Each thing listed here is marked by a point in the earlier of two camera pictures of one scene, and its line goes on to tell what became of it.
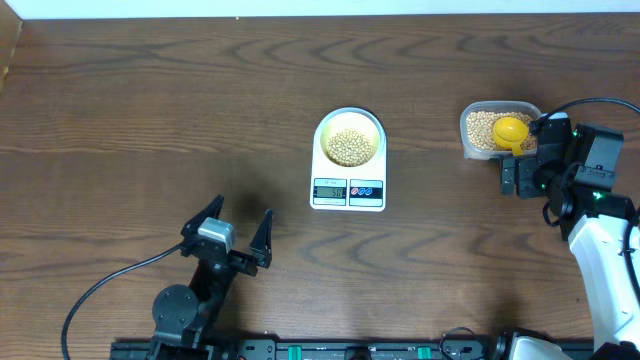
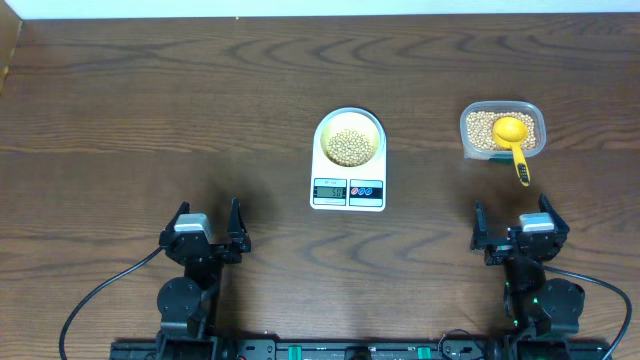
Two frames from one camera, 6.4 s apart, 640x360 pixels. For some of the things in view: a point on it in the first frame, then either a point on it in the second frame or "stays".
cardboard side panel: x=10 y=28 stays
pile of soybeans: x=480 y=130 stays
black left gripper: x=262 y=250 to x=238 y=238
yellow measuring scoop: x=510 y=132 stays
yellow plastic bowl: x=350 y=139 stays
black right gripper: x=524 y=186 to x=499 y=247
